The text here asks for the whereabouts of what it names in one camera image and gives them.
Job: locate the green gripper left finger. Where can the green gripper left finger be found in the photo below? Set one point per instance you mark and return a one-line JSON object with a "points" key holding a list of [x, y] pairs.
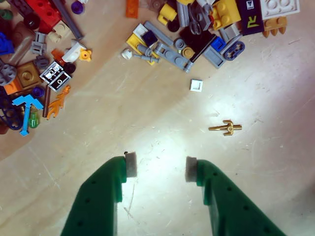
{"points": [[98, 196]]}

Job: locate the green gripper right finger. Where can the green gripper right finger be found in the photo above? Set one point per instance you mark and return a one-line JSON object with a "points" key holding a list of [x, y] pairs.
{"points": [[231, 204]]}

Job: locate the gold Lego sai weapon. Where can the gold Lego sai weapon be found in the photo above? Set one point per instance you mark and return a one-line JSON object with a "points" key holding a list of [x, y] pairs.
{"points": [[227, 128]]}

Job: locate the transparent green Lego stud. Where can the transparent green Lego stud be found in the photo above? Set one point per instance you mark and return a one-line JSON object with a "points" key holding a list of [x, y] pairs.
{"points": [[34, 120]]}

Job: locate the orange Lego flame piece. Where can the orange Lego flame piece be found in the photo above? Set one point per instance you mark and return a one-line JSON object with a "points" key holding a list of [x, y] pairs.
{"points": [[59, 103]]}

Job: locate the dark brown Lego bar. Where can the dark brown Lego bar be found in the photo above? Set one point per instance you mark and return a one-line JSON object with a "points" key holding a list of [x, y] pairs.
{"points": [[46, 102]]}

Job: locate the light blue Lego pickaxe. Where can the light blue Lego pickaxe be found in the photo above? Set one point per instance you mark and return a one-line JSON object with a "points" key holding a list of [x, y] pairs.
{"points": [[27, 108]]}

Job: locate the dark blue round Lego stud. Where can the dark blue round Lego stud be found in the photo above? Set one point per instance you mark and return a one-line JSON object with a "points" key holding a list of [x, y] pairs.
{"points": [[38, 92]]}

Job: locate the white square Lego tile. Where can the white square Lego tile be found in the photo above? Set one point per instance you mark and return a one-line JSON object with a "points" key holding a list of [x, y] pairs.
{"points": [[196, 85]]}

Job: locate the printed silver black Lego tile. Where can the printed silver black Lego tile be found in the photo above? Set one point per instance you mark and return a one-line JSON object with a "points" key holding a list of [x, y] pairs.
{"points": [[56, 76]]}

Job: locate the orange Lego brick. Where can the orange Lego brick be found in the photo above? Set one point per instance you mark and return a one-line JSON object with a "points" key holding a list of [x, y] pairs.
{"points": [[12, 88]]}

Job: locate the gold square Lego plate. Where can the gold square Lego plate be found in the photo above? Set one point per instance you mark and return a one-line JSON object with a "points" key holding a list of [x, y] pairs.
{"points": [[27, 75]]}

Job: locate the yellow Lego flower piece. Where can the yellow Lego flower piece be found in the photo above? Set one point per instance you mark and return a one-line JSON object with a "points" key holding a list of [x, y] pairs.
{"points": [[85, 55]]}

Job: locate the white round Lego stud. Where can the white round Lego stud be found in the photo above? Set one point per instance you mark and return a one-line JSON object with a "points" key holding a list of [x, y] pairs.
{"points": [[127, 53]]}

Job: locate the white Lego slope piece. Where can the white Lego slope piece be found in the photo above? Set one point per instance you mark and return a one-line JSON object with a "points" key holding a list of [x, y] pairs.
{"points": [[72, 51]]}

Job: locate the grey Lego wrench piece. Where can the grey Lego wrench piece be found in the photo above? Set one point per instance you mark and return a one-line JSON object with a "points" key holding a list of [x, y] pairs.
{"points": [[147, 56]]}

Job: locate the grey square Lego tile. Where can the grey square Lego tile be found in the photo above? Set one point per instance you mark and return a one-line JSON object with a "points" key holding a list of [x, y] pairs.
{"points": [[213, 56]]}

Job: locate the grey round Lego gear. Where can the grey round Lego gear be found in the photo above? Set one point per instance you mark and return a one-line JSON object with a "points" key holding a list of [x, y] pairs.
{"points": [[7, 73]]}

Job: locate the gold round Lego plate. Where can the gold round Lego plate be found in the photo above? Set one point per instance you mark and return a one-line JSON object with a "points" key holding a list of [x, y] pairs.
{"points": [[189, 52]]}

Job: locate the yellow Lego plate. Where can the yellow Lego plate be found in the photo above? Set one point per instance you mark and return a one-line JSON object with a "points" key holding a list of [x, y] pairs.
{"points": [[137, 41]]}

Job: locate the blue small Lego brick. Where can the blue small Lego brick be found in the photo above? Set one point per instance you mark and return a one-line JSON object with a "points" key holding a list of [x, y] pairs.
{"points": [[218, 43]]}

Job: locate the long grey Lego plate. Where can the long grey Lego plate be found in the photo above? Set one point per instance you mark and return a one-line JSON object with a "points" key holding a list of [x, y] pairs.
{"points": [[169, 50]]}

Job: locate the grey Lego clip piece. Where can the grey Lego clip piece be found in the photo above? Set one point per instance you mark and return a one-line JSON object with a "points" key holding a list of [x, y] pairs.
{"points": [[39, 43]]}

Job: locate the black Lego plate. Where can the black Lego plate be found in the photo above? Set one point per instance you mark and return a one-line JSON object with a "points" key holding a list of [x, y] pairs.
{"points": [[197, 41]]}

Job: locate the dark blue small Lego plate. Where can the dark blue small Lego plate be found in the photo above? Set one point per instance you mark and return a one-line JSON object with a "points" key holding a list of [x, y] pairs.
{"points": [[149, 38]]}

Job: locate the tan Lego brick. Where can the tan Lego brick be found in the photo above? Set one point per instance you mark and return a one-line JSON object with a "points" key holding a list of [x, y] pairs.
{"points": [[59, 30]]}

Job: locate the brown Lego brick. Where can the brown Lego brick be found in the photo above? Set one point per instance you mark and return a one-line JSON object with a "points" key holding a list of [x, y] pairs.
{"points": [[21, 40]]}

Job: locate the long dark grey Lego bar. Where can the long dark grey Lego bar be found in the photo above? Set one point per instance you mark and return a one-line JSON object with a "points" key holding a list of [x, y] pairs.
{"points": [[69, 20]]}

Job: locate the gold Lego claw piece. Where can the gold Lego claw piece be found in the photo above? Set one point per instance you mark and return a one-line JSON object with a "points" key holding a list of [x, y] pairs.
{"points": [[274, 25]]}

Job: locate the black round Lego piece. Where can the black round Lego piece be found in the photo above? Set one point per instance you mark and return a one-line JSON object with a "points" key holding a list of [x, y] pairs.
{"points": [[31, 21]]}

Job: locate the dark printed Lego tile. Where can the dark printed Lego tile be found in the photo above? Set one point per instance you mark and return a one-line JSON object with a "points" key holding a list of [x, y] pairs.
{"points": [[249, 17]]}

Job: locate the dark grey Lego scissors piece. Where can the dark grey Lego scissors piece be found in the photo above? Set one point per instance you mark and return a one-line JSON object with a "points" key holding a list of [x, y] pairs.
{"points": [[197, 18]]}

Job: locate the yellow Lego brick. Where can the yellow Lego brick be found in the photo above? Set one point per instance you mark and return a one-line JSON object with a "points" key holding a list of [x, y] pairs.
{"points": [[225, 13]]}

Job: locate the purple round Lego stud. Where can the purple round Lego stud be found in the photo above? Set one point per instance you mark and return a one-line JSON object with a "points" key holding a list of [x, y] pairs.
{"points": [[77, 7]]}

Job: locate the orange Lego plate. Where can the orange Lego plate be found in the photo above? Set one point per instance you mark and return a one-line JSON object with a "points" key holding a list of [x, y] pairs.
{"points": [[132, 8]]}

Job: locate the red Lego brick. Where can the red Lego brick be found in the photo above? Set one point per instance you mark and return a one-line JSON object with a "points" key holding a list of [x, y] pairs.
{"points": [[44, 12]]}

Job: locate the grey ridged Lego brick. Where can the grey ridged Lego brick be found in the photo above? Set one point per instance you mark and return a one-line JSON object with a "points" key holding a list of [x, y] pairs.
{"points": [[183, 15]]}

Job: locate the yellow Lego cup piece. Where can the yellow Lego cup piece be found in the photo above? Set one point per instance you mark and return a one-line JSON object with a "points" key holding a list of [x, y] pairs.
{"points": [[167, 13]]}

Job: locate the white large Lego plate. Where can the white large Lego plate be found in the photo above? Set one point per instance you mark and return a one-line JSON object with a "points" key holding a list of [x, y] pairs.
{"points": [[280, 8]]}

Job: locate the dark blue Technic liftarm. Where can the dark blue Technic liftarm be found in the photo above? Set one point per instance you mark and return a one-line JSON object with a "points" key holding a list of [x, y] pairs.
{"points": [[233, 49]]}

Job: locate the dark blue Technic frame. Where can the dark blue Technic frame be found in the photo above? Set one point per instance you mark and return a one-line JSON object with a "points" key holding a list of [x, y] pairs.
{"points": [[8, 111]]}

